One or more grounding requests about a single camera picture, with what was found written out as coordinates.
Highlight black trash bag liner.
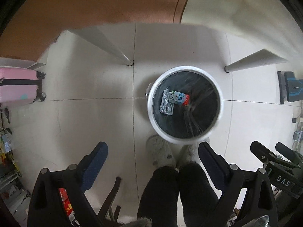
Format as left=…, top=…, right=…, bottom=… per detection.
left=152, top=71, right=220, bottom=139

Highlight white round trash bin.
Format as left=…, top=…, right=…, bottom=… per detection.
left=146, top=66, right=223, bottom=145

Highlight red packaging box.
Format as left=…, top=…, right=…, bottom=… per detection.
left=59, top=188, right=74, bottom=221

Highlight cluttered shelf items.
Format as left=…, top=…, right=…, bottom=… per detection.
left=1, top=108, right=30, bottom=212

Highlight dark wooden stool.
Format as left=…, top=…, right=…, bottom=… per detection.
left=97, top=177, right=122, bottom=226

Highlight black blue weight bench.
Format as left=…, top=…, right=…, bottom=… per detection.
left=277, top=71, right=303, bottom=105

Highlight right grey fuzzy slipper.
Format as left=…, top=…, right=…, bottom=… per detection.
left=176, top=143, right=202, bottom=170

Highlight grey fuzzy slipper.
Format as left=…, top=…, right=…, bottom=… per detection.
left=146, top=135, right=176, bottom=169
left=176, top=143, right=202, bottom=170

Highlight right white table leg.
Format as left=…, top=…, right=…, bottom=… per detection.
left=224, top=49, right=287, bottom=73

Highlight white table leg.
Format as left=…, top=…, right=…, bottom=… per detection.
left=68, top=26, right=134, bottom=66
left=224, top=49, right=287, bottom=73

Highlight person's black fleece trousers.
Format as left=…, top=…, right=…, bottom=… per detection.
left=137, top=162, right=218, bottom=226

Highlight left grey fuzzy slipper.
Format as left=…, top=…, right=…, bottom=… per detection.
left=146, top=135, right=176, bottom=169

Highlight white red blue carton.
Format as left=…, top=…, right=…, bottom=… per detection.
left=169, top=91, right=190, bottom=106

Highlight silver foil blister pack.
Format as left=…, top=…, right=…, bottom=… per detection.
left=159, top=87, right=174, bottom=116

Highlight pink suitcase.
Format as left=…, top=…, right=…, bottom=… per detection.
left=0, top=67, right=46, bottom=107

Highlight pink and striped tablecloth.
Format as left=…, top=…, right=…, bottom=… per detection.
left=1, top=0, right=302, bottom=61

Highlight left white table leg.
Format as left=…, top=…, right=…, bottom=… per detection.
left=68, top=26, right=134, bottom=66

